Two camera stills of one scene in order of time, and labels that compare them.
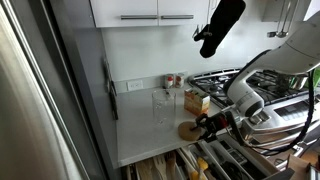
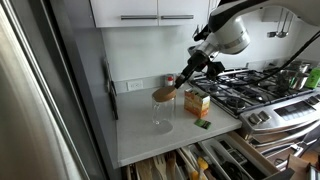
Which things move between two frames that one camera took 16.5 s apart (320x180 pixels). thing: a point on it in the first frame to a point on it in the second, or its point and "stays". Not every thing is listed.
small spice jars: (169, 81) stays
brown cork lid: (185, 132) to (164, 93)
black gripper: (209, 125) to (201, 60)
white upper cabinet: (150, 13) stays
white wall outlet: (134, 85) stays
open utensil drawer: (223, 159) stays
